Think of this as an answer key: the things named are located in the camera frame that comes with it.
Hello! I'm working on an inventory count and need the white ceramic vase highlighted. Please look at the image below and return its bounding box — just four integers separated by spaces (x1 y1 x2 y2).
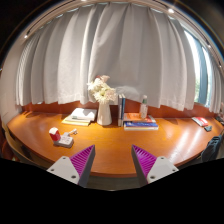
97 103 112 126

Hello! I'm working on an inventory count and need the orange flat book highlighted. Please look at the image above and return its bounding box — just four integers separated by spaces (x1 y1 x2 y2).
123 113 156 123

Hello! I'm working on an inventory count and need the red white book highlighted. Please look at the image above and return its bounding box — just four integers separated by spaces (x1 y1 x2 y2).
192 117 208 127

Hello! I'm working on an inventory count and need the grey upright book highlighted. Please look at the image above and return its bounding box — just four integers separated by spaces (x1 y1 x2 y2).
118 94 122 127

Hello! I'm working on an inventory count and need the white spray bottle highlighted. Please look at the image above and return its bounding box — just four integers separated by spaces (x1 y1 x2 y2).
140 95 148 119

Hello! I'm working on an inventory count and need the black chair back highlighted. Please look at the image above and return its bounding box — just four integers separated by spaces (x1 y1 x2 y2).
201 135 222 162

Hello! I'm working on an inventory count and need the yellow flat book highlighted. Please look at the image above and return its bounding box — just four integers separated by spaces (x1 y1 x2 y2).
62 116 91 126

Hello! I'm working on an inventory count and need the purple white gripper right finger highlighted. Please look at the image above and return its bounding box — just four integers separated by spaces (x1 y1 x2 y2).
131 145 178 187

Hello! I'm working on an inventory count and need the white curtain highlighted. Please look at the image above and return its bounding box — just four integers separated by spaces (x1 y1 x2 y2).
15 2 224 114

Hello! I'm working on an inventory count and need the blue flat book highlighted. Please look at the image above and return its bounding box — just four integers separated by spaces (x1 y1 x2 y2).
124 122 159 130

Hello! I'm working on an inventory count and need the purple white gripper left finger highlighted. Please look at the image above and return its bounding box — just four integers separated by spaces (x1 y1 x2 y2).
47 145 95 187

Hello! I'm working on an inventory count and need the white flower bouquet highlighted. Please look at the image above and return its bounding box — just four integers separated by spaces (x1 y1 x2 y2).
87 75 117 104

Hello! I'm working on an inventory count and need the open white book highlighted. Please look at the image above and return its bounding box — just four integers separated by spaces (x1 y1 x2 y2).
71 108 97 121

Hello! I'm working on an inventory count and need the blue upright book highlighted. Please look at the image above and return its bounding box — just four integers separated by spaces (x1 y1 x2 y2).
121 93 126 122

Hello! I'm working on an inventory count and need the white power strip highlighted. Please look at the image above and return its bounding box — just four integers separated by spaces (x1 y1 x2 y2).
53 129 77 148

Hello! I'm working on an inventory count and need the red white charger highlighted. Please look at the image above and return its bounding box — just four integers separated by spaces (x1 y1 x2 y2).
49 127 61 141

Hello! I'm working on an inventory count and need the window frame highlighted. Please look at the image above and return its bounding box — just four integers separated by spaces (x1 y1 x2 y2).
185 31 212 107

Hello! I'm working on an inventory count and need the small dark phone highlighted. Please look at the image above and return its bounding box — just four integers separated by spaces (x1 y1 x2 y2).
204 126 212 132

